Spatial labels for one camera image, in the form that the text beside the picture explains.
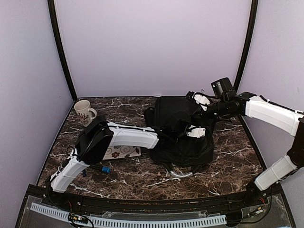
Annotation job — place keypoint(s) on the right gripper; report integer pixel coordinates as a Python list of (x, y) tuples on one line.
[(202, 116)]

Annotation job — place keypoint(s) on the black student backpack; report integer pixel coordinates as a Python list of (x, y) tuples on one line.
[(192, 153)]

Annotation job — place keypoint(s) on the black marker with blue cap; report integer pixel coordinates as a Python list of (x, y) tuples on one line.
[(101, 168)]

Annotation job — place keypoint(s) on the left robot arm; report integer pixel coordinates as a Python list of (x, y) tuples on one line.
[(93, 143)]

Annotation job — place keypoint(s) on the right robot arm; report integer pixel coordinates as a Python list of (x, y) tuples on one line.
[(257, 107)]

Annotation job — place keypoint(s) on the square floral ceramic plate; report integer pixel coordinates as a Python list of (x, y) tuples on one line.
[(122, 152)]

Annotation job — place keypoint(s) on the cream mug with plant print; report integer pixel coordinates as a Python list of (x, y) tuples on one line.
[(85, 112)]

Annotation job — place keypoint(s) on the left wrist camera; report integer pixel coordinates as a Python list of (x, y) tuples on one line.
[(180, 121)]

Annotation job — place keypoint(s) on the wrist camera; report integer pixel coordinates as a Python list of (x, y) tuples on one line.
[(180, 121), (223, 89)]

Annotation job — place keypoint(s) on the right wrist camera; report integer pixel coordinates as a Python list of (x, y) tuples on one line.
[(223, 89)]

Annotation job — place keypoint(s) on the white slotted cable duct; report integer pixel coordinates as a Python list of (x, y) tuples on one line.
[(132, 220)]

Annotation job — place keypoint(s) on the black front table rail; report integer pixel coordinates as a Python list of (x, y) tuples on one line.
[(159, 196)]

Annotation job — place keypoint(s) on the right black frame post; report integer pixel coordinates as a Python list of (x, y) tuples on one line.
[(247, 43)]

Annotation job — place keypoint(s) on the black frame post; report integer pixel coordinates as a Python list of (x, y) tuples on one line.
[(60, 49), (247, 43)]

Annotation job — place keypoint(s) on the left black frame post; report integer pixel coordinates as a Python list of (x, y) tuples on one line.
[(60, 49)]

